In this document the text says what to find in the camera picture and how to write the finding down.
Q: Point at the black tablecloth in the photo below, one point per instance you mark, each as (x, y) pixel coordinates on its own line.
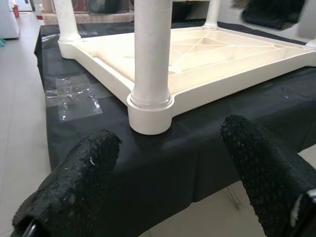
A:
(172, 160)

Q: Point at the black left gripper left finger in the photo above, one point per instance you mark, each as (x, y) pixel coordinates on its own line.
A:
(69, 192)

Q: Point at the white plastic children table top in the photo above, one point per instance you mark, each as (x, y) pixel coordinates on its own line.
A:
(222, 71)

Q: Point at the clear tape cross patch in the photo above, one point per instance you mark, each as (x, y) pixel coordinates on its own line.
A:
(79, 98)

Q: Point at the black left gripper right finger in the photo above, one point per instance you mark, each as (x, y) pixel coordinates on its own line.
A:
(269, 177)

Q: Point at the metal folding table frame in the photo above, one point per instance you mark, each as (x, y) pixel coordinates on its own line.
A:
(234, 197)

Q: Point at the shiny dark metal pan lid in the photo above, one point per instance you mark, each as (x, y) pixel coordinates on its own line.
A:
(111, 6)

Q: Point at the white plastic table leg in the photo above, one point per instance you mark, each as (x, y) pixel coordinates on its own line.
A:
(151, 49)
(66, 19)
(211, 13)
(311, 44)

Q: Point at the white refrigerator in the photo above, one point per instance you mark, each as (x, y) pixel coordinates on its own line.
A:
(8, 19)

